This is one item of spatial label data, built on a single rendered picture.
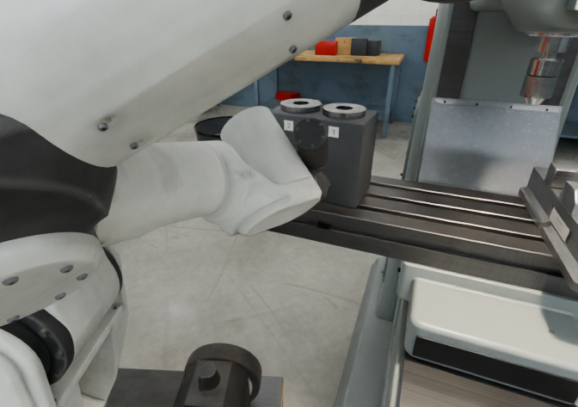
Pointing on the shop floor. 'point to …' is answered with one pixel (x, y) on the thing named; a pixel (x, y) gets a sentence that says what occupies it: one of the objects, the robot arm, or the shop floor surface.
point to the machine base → (366, 350)
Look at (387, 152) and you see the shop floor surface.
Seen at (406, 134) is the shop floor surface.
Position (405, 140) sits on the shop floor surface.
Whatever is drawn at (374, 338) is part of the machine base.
